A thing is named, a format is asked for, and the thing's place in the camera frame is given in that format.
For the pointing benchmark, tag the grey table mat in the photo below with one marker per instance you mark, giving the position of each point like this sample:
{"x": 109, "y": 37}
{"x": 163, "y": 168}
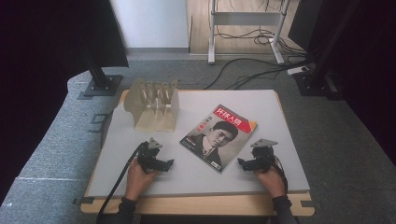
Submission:
{"x": 199, "y": 174}

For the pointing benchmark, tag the black stand with base plate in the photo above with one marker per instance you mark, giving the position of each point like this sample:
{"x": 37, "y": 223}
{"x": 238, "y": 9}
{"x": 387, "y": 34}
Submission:
{"x": 317, "y": 71}
{"x": 100, "y": 74}

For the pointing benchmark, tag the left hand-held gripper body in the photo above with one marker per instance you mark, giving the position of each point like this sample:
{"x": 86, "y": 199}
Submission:
{"x": 148, "y": 154}

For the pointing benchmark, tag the person's right hand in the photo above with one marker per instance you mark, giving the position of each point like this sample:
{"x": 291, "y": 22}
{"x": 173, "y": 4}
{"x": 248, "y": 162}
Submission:
{"x": 271, "y": 182}

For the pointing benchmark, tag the person's left hand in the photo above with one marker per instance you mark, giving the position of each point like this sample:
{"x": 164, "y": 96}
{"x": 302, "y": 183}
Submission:
{"x": 137, "y": 182}

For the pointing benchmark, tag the black curtain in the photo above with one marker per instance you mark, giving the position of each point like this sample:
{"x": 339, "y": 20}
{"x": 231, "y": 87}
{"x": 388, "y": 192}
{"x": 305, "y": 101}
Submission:
{"x": 358, "y": 62}
{"x": 59, "y": 34}

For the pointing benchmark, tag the white power strip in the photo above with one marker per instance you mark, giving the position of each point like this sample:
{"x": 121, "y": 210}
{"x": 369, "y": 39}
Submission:
{"x": 297, "y": 70}

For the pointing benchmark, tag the magazine with portrait cover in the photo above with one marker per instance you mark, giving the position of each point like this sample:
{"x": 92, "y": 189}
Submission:
{"x": 218, "y": 137}

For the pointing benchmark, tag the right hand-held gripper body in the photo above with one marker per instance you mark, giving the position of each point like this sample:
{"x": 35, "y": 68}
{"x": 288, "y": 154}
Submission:
{"x": 263, "y": 153}

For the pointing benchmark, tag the beige file rack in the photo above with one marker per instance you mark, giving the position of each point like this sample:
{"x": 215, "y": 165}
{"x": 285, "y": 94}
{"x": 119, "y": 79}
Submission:
{"x": 153, "y": 105}

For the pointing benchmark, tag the white metal stand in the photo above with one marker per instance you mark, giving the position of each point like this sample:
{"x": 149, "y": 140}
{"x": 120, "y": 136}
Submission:
{"x": 244, "y": 19}

